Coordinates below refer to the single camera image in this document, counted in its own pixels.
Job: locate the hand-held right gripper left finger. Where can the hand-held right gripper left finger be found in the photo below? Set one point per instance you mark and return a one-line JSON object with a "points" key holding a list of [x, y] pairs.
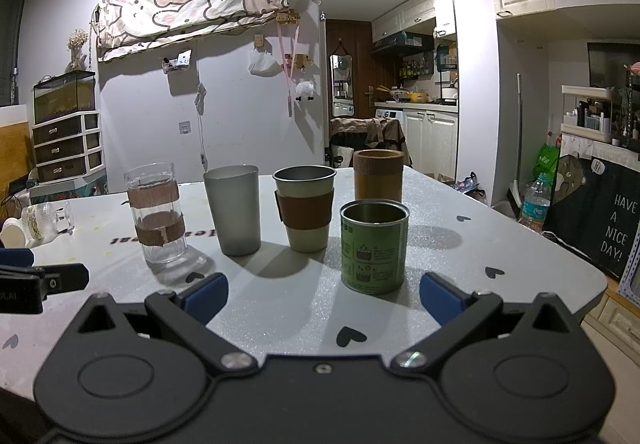
{"points": [[206, 298]]}

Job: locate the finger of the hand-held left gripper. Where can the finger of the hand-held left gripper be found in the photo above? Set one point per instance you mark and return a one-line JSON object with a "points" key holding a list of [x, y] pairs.
{"points": [[67, 278], [15, 257]]}

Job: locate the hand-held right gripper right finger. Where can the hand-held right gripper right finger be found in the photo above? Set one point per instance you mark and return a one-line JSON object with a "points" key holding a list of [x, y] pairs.
{"points": [[440, 298]]}

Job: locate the white paper cup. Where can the white paper cup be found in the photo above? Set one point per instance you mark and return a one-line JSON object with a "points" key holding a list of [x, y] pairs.
{"points": [[11, 234]]}

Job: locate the clear patterned glass cup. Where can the clear patterned glass cup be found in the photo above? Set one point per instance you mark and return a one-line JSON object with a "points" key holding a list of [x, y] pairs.
{"points": [[45, 224]]}

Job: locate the grey plastic cup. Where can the grey plastic cup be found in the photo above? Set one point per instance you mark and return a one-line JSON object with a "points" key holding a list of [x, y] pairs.
{"points": [[234, 211]]}

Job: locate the clear glass cup brown tape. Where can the clear glass cup brown tape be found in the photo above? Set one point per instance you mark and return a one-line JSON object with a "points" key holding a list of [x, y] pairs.
{"points": [[155, 214]]}

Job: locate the cream cup brown sleeve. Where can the cream cup brown sleeve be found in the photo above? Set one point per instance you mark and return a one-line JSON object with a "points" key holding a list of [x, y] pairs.
{"points": [[305, 214]]}

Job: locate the brown cylindrical cup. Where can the brown cylindrical cup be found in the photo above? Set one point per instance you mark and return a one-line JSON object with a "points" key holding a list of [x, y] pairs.
{"points": [[378, 179]]}

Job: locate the green tin can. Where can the green tin can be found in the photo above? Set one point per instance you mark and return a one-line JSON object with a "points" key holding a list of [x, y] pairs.
{"points": [[374, 249]]}

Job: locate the wooden board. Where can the wooden board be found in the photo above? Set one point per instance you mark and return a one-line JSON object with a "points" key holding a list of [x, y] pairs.
{"points": [[14, 153]]}

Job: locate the white drawer unit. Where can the white drawer unit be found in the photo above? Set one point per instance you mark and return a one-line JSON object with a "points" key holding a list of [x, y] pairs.
{"points": [[67, 146]]}

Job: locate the plastic water bottle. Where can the plastic water bottle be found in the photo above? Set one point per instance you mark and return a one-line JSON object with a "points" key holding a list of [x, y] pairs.
{"points": [[534, 204]]}

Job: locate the white lower kitchen cabinet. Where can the white lower kitchen cabinet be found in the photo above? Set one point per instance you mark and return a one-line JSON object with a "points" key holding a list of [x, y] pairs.
{"points": [[430, 141]]}

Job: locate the glass fish tank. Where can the glass fish tank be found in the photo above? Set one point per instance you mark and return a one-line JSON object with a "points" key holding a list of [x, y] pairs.
{"points": [[64, 96]]}

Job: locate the green bag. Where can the green bag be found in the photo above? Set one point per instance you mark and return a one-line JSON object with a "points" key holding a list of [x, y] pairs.
{"points": [[546, 162]]}

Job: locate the chair with brown clothes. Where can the chair with brown clothes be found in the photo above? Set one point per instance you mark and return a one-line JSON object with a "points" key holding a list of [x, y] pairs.
{"points": [[367, 136]]}

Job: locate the white pole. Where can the white pole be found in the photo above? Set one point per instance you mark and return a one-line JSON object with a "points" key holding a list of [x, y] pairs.
{"points": [[520, 138]]}

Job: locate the black printed cloth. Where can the black printed cloth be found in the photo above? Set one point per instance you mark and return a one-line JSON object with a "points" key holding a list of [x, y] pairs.
{"points": [[595, 209]]}

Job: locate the white washing machine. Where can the white washing machine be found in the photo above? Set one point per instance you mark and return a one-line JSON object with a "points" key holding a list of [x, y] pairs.
{"points": [[389, 114]]}

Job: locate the yellow pot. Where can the yellow pot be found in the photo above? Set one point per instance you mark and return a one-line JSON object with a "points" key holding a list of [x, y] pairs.
{"points": [[417, 97]]}

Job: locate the white kettle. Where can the white kettle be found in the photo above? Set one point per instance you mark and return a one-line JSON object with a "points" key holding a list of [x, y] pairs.
{"points": [[450, 91]]}

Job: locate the dried flower bouquet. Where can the dried flower bouquet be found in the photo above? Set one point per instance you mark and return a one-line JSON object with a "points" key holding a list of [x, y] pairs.
{"points": [[77, 43]]}

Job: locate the white plush toy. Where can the white plush toy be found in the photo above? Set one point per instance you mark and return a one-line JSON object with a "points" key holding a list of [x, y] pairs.
{"points": [[305, 89]]}

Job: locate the white cosmetics rack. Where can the white cosmetics rack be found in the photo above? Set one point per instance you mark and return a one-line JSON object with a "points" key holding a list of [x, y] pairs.
{"points": [[595, 121]]}

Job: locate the white hanging pouch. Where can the white hanging pouch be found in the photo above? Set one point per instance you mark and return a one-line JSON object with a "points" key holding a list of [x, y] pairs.
{"points": [[263, 63]]}

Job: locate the dark wooden door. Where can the dark wooden door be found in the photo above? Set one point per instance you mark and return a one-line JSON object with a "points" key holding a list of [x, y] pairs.
{"points": [[362, 68]]}

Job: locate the dark screen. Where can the dark screen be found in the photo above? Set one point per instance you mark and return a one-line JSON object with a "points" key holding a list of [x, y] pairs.
{"points": [[607, 65]]}

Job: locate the white upper kitchen cabinets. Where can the white upper kitchen cabinets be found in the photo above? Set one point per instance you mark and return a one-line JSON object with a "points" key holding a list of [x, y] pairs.
{"points": [[410, 11]]}

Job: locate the wall mirror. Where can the wall mirror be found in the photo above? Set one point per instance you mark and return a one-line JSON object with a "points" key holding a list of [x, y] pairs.
{"points": [[342, 86]]}

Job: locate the clear wall holder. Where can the clear wall holder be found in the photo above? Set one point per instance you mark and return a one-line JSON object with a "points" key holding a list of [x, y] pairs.
{"points": [[177, 62]]}

